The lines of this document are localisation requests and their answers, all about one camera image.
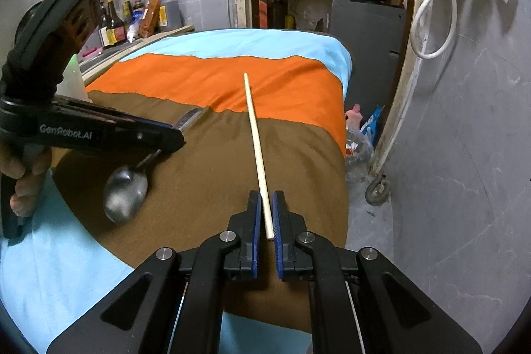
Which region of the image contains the metal shackle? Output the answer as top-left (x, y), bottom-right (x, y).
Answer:
top-left (364, 174), bottom-right (391, 207)

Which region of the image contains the blue packet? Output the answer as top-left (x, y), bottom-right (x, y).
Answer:
top-left (359, 105), bottom-right (386, 148)

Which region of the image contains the person's left hand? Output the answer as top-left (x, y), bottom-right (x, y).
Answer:
top-left (0, 142), bottom-right (53, 218)

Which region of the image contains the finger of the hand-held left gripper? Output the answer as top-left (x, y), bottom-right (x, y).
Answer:
top-left (58, 98), bottom-right (186, 152)

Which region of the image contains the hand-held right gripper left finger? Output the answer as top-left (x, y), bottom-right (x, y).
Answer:
top-left (50, 191), bottom-right (263, 354)

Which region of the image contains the large oil jug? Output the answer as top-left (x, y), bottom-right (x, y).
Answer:
top-left (157, 0), bottom-right (184, 30)

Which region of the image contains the grey metal cabinet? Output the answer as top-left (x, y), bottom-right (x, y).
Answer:
top-left (330, 0), bottom-right (408, 119)

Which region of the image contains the blue orange brown striped blanket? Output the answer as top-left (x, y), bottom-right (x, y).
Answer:
top-left (0, 28), bottom-right (353, 354)

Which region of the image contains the silver metal utensil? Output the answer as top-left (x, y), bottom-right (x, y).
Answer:
top-left (176, 107), bottom-right (210, 131)

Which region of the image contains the dark soy sauce bottle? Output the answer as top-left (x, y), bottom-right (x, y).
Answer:
top-left (105, 0), bottom-right (127, 47)
top-left (97, 1), bottom-right (109, 48)

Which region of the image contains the light wooden chopstick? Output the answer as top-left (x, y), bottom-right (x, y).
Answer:
top-left (243, 73), bottom-right (277, 241)

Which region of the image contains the brown snack packet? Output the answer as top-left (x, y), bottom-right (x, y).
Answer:
top-left (138, 0), bottom-right (163, 39)

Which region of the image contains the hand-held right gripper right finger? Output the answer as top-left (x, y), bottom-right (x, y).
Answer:
top-left (273, 191), bottom-right (482, 354)

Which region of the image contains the pink bottle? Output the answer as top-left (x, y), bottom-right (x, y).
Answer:
top-left (344, 104), bottom-right (363, 131)

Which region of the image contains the clear crumpled plastic bag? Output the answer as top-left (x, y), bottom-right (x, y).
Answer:
top-left (344, 130), bottom-right (375, 183)

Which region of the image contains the large metal spoon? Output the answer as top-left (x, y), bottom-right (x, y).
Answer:
top-left (102, 149), bottom-right (163, 223)

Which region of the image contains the wooden door frame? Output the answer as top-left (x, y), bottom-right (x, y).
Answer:
top-left (368, 0), bottom-right (431, 177)

